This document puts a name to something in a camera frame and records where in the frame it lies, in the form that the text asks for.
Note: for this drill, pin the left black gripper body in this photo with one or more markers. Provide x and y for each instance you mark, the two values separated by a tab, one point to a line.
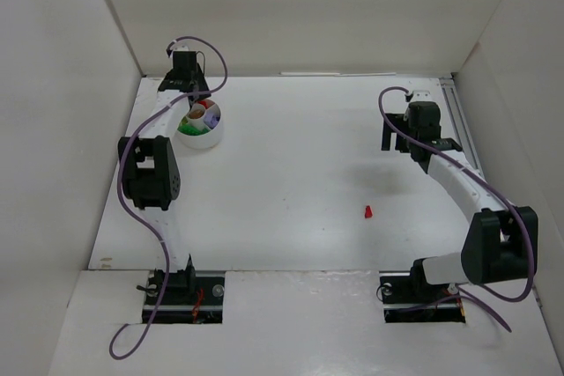
174	84

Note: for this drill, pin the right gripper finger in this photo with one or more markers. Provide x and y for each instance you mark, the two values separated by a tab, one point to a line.
388	129
402	145

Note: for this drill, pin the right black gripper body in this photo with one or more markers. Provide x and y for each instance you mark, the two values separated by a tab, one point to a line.
392	130

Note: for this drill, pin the orange lego brick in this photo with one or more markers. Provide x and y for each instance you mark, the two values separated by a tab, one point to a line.
196	114

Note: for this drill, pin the purple lego assembly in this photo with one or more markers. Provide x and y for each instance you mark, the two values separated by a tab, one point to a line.
211	120

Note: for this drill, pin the dark green lego plate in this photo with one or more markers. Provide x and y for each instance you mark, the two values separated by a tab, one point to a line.
189	130

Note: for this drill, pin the red lego brick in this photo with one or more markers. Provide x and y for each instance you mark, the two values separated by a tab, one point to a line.
208	104

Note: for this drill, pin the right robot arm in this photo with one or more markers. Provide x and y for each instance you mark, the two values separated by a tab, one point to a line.
502	240

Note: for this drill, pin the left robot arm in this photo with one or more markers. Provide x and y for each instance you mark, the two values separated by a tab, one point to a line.
149	173

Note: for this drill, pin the white round divided container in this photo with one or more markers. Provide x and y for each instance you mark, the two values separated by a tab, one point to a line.
208	140

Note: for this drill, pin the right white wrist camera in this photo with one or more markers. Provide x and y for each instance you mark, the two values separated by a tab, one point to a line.
418	96

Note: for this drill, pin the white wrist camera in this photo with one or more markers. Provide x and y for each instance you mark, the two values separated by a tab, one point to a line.
418	96
177	46

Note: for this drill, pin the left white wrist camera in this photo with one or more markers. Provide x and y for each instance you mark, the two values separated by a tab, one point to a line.
177	46

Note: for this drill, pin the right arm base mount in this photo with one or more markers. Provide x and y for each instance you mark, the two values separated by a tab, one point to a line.
409	298

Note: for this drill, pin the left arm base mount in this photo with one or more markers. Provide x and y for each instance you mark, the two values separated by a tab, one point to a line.
192	299

